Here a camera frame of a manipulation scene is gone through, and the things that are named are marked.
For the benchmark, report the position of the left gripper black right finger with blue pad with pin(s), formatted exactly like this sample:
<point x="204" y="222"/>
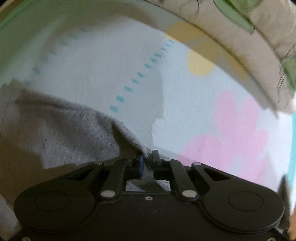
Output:
<point x="188" y="182"/>

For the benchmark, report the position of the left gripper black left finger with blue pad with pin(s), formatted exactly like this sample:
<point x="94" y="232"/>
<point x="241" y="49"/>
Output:
<point x="110" y="181"/>

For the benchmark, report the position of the grey speckled pants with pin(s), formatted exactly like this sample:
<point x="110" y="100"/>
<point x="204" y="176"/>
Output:
<point x="43" y="137"/>

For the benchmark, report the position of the floral pastel bed sheet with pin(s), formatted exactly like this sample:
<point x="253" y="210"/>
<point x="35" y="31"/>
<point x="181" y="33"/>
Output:
<point x="170" y="83"/>

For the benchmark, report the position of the lower leaf print pillow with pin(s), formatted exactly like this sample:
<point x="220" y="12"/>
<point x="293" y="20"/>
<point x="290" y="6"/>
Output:
<point x="260" y="34"/>

